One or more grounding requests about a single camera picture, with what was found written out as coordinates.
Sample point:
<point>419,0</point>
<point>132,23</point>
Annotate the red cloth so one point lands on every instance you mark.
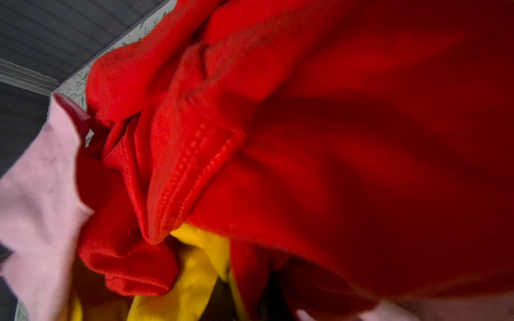
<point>357,150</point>

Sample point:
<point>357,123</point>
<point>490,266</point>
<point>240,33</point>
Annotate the yellow cloth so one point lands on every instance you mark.
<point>205,288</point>

